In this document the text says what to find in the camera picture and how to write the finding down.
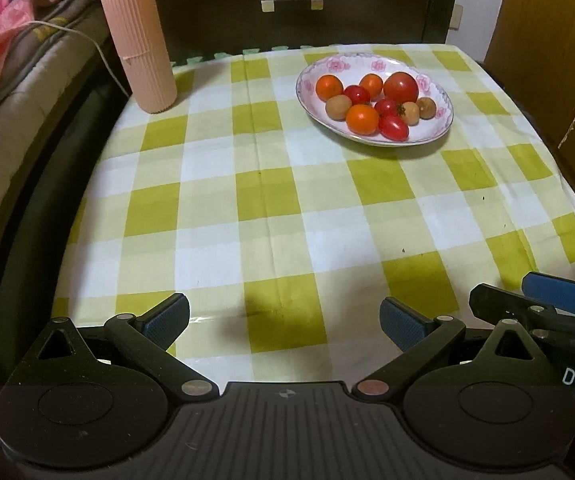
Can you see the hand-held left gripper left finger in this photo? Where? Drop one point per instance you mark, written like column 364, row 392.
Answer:
column 167, row 317

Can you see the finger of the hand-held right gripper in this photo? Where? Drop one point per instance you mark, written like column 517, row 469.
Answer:
column 497, row 300
column 557, row 290

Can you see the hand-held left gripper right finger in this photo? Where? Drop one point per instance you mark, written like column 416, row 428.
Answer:
column 402, row 322

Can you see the small red tomato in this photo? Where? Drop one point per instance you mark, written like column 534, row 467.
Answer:
column 356, row 94
column 386, row 106
column 393, row 128

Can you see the brown longan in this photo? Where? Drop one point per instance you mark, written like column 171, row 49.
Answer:
column 426, row 108
column 410, row 114
column 336, row 108

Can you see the orange tangerine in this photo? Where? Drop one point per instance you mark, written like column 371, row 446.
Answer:
column 329, row 87
column 362, row 119
column 370, row 85

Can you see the white floral plate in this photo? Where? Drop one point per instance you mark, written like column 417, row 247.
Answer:
column 317, row 110

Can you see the large red tomato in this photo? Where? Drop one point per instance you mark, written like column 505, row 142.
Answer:
column 400, row 86

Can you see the green checkered tablecloth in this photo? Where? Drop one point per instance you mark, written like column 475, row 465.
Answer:
column 267, row 210

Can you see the light wooden cabinet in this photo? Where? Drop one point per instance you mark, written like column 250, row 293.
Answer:
column 547, row 25

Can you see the pink ribbed case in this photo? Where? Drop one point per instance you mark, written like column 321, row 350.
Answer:
column 140, row 45

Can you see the green foam mat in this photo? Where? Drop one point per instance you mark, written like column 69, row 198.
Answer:
column 247, row 53

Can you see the dark wooden drawer cabinet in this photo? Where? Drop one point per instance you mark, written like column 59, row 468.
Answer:
column 367, row 5

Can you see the wall socket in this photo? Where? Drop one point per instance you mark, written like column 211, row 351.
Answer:
column 457, row 16

